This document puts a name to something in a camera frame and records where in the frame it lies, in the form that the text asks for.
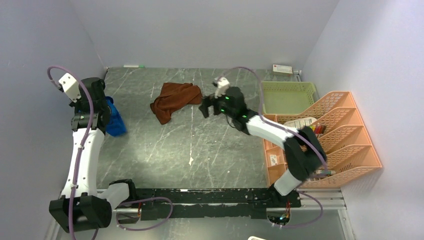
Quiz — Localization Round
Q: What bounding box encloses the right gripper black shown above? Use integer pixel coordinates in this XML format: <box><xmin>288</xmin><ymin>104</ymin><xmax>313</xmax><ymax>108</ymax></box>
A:
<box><xmin>198</xmin><ymin>91</ymin><xmax>235</xmax><ymax>119</ymax></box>

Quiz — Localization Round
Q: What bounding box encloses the blue towel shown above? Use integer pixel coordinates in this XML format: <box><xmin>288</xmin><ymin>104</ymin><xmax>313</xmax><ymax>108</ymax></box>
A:
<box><xmin>105</xmin><ymin>96</ymin><xmax>127</xmax><ymax>137</ymax></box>

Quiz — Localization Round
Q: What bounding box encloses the brown towel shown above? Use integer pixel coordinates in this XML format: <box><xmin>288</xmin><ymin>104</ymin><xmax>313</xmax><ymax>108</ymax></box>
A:
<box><xmin>150</xmin><ymin>82</ymin><xmax>203</xmax><ymax>125</ymax></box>

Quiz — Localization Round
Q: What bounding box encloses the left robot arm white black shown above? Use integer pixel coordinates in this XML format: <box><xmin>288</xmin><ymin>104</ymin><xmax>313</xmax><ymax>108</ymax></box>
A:
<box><xmin>49</xmin><ymin>73</ymin><xmax>139</xmax><ymax>233</ymax></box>

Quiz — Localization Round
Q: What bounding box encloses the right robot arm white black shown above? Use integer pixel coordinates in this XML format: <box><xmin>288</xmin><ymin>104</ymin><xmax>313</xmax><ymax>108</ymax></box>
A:
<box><xmin>199</xmin><ymin>86</ymin><xmax>327</xmax><ymax>207</ymax></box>

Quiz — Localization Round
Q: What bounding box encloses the white green marker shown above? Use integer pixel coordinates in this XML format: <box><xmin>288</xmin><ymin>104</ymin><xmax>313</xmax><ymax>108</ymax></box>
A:
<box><xmin>123</xmin><ymin>64</ymin><xmax>145</xmax><ymax>69</ymax></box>

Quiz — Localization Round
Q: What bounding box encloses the green plastic basket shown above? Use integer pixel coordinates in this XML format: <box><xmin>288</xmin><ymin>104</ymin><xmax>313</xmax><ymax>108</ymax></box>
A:
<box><xmin>262</xmin><ymin>81</ymin><xmax>316</xmax><ymax>115</ymax></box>

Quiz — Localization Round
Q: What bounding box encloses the white red box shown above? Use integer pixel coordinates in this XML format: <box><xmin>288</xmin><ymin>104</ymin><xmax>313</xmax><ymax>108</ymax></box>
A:
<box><xmin>272</xmin><ymin>64</ymin><xmax>294</xmax><ymax>75</ymax></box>

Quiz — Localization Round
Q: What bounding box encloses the coloured marker set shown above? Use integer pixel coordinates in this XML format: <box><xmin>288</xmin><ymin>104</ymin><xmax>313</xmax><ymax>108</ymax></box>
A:
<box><xmin>310</xmin><ymin>124</ymin><xmax>327</xmax><ymax>135</ymax></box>

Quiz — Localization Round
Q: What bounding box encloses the orange file organizer rack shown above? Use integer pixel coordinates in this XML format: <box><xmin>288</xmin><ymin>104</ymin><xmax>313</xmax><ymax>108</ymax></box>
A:
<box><xmin>276</xmin><ymin>91</ymin><xmax>382</xmax><ymax>189</ymax></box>

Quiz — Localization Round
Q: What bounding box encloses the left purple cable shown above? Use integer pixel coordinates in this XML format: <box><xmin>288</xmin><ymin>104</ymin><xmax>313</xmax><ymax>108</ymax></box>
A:
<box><xmin>46</xmin><ymin>65</ymin><xmax>174</xmax><ymax>240</ymax></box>

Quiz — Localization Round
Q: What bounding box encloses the purple cable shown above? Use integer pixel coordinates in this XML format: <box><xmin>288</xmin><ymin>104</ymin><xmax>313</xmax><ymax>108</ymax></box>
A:
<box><xmin>218</xmin><ymin>66</ymin><xmax>329</xmax><ymax>229</ymax></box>
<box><xmin>46</xmin><ymin>65</ymin><xmax>174</xmax><ymax>240</ymax></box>

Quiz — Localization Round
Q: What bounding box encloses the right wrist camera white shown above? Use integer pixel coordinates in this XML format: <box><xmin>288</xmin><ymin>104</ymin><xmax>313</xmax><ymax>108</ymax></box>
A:
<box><xmin>214</xmin><ymin>77</ymin><xmax>231</xmax><ymax>99</ymax></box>

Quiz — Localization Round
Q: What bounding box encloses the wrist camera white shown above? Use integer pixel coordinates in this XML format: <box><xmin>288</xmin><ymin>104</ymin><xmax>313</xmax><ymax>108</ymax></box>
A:
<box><xmin>58</xmin><ymin>73</ymin><xmax>81</xmax><ymax>103</ymax></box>
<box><xmin>214</xmin><ymin>77</ymin><xmax>231</xmax><ymax>99</ymax></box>

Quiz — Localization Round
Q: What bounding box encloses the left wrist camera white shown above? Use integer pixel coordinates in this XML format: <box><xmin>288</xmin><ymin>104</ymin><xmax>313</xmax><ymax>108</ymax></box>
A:
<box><xmin>58</xmin><ymin>73</ymin><xmax>81</xmax><ymax>103</ymax></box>

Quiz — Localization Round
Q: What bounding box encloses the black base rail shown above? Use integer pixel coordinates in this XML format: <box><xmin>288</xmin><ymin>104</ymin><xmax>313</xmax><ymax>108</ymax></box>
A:
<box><xmin>115</xmin><ymin>188</ymin><xmax>301</xmax><ymax>221</ymax></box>

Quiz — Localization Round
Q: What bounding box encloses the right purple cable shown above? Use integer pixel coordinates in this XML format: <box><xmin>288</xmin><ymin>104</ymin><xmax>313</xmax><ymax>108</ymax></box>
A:
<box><xmin>218</xmin><ymin>66</ymin><xmax>329</xmax><ymax>229</ymax></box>

